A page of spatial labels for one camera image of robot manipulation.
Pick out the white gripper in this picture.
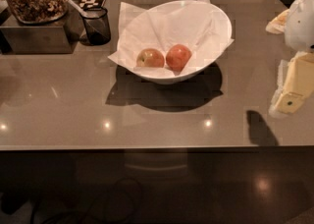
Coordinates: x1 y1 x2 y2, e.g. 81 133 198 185
266 0 314 118

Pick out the red apple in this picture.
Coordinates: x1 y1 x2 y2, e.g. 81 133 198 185
166 44 192 72

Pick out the white bowl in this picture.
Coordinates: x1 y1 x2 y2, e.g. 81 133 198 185
124 0 234 85

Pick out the yellow-red apple on left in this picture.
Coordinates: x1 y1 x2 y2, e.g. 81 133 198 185
136 48 165 68

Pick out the white paper napkin liner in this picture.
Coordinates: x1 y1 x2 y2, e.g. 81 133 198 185
108 0 236 79

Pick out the black mesh cup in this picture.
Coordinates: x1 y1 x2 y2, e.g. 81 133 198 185
81 7 111 45

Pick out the grey metal box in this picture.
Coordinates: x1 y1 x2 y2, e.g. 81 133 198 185
0 7 83 54

